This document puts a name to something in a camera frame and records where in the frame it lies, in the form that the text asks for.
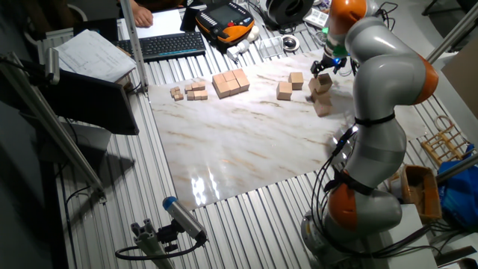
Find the silver depth camera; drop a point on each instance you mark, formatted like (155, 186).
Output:
(52, 65)

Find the wooden rack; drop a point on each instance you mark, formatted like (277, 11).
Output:
(444, 143)

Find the brown cardboard board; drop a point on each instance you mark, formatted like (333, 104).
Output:
(465, 82)

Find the small wooden cube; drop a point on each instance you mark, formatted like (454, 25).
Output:
(188, 88)
(204, 94)
(197, 95)
(202, 85)
(190, 95)
(195, 86)

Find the black camera bracket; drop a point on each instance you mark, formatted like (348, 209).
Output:
(168, 235)

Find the white egg shaped object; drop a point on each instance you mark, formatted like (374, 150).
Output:
(254, 34)

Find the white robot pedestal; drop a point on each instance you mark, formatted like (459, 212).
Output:
(407, 243)

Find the round metal tin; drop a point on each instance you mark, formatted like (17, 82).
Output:
(290, 43)

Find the black computer keyboard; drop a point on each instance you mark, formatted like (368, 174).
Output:
(168, 45)

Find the bare person hand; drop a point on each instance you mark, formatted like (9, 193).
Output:
(142, 16)

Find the silver camera with blue end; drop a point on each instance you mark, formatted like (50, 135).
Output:
(183, 218)

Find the aluminium profile post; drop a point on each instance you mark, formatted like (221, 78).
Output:
(457, 168)
(452, 35)
(56, 130)
(131, 41)

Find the white paper stack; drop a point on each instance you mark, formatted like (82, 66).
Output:
(93, 56)

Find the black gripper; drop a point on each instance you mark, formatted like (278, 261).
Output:
(330, 62)

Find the medium wooden cube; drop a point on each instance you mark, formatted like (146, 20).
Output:
(243, 83)
(218, 78)
(229, 75)
(238, 73)
(233, 86)
(223, 89)

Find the white marble pattern mat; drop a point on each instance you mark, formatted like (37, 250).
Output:
(231, 149)

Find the short aluminium profile mount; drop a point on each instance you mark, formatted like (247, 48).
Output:
(149, 246)

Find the black orange teach pendant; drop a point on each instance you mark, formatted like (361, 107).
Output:
(224, 22)

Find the large wooden cube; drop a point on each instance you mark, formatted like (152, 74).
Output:
(323, 109)
(296, 80)
(322, 98)
(311, 85)
(324, 83)
(284, 90)

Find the white power adapter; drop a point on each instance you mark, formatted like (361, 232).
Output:
(237, 52)

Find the brown cardboard box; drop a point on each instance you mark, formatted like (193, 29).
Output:
(422, 187)

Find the blue bag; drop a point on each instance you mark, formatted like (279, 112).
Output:
(461, 198)

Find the black smartphone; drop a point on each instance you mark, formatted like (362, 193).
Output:
(189, 19)

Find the clear plastic box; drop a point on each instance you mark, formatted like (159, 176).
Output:
(270, 46)

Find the black round spool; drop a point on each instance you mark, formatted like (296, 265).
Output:
(289, 11)

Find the black box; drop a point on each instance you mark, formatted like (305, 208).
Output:
(97, 29)

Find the green gripper mount plate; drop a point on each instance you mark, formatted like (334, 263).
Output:
(336, 48)

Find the black monitor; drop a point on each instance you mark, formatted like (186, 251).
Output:
(89, 102)

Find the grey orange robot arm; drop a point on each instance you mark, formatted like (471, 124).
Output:
(381, 74)

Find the white control box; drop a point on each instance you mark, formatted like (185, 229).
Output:
(315, 16)

